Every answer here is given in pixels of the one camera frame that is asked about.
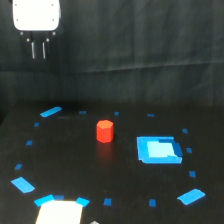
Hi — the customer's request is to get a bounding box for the blue tape piece by paper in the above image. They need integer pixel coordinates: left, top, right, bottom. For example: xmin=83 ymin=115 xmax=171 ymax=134
xmin=76 ymin=197 xmax=90 ymax=207

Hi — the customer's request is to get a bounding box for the blue tape patch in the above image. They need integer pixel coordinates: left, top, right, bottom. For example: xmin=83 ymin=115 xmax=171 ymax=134
xmin=11 ymin=177 xmax=35 ymax=193
xmin=178 ymin=189 xmax=206 ymax=205

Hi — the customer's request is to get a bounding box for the blue tape piece bottom-left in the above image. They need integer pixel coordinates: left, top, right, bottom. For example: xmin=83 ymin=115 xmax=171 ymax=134
xmin=34 ymin=194 xmax=54 ymax=207

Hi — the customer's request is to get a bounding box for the blue tape patch left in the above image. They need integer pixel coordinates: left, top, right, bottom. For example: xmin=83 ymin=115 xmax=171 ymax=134
xmin=11 ymin=177 xmax=35 ymax=193

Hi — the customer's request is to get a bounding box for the blue tape square target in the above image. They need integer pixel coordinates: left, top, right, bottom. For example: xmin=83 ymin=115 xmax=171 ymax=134
xmin=137 ymin=136 xmax=183 ymax=164

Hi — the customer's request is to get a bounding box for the white paper sheet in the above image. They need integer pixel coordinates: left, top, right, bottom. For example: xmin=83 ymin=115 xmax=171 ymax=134
xmin=35 ymin=201 xmax=83 ymax=224

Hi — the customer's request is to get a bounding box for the long blue tape strip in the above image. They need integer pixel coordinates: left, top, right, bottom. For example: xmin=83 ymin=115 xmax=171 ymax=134
xmin=40 ymin=106 xmax=62 ymax=118

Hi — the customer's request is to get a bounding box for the red hexagonal block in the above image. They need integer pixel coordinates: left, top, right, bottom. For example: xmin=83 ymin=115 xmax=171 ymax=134
xmin=96 ymin=120 xmax=114 ymax=143

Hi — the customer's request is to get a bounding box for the blue tape patch right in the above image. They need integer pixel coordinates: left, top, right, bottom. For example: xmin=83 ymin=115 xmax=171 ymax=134
xmin=178 ymin=189 xmax=206 ymax=205

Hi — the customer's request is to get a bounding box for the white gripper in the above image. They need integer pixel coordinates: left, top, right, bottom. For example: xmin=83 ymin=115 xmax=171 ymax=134
xmin=12 ymin=0 xmax=64 ymax=59

